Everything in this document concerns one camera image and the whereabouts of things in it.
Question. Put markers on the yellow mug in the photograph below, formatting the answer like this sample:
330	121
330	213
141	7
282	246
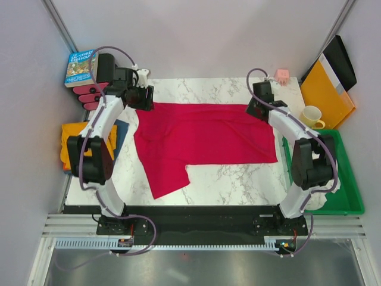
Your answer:
311	117

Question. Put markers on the yellow folded t-shirt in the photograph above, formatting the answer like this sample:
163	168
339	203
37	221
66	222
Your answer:
73	129

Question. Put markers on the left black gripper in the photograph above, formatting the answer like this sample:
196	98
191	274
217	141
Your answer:
147	104

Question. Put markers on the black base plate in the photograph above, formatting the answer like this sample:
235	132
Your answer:
255	221

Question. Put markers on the blue folded t-shirt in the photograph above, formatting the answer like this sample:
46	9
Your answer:
122	128

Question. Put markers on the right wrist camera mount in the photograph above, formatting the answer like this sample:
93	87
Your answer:
273	81

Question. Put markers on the blue treehouse book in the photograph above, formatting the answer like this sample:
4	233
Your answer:
81	69

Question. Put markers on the green plastic bin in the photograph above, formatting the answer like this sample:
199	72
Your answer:
348	178

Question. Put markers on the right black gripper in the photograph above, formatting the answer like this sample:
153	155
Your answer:
249	108

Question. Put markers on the red t-shirt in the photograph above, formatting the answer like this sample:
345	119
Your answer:
173	136

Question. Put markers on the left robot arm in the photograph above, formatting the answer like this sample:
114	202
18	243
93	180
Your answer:
89	157

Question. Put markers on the pink cube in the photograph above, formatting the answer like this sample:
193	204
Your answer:
282	76

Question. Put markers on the white slotted cable duct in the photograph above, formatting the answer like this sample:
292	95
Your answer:
172	242

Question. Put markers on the orange folder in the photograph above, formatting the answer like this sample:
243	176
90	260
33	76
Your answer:
323	89

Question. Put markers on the white crumpled t-shirt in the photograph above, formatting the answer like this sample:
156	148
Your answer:
318	199

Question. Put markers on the black white folder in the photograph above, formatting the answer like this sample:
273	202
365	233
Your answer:
336	55

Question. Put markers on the black pink drawer organizer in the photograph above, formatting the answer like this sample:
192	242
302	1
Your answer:
89	95

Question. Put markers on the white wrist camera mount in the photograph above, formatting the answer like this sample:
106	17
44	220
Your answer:
141	76

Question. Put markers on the orange folded t-shirt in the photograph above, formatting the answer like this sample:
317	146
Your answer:
66	167

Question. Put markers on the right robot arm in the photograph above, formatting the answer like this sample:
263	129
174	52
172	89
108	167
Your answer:
292	129

